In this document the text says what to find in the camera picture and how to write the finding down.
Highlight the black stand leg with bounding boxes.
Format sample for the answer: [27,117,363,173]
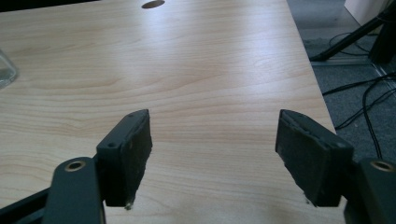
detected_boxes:
[309,6,396,63]

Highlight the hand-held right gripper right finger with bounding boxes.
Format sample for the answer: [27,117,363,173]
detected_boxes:
[275,108,355,208]

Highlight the clear glass container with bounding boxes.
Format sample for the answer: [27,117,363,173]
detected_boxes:
[0,49,19,90]

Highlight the white board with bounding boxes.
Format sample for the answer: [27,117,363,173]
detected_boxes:
[343,0,392,26]

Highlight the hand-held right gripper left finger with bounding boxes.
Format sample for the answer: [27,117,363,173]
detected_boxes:
[95,108,153,210]

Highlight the black floor cable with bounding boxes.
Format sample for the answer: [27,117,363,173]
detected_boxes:
[334,78,396,161]
[321,72,396,97]

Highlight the black stand base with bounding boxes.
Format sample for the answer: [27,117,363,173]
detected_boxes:
[368,18,396,65]

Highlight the thin black looped cable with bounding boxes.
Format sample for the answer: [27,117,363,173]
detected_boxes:
[328,31,379,58]

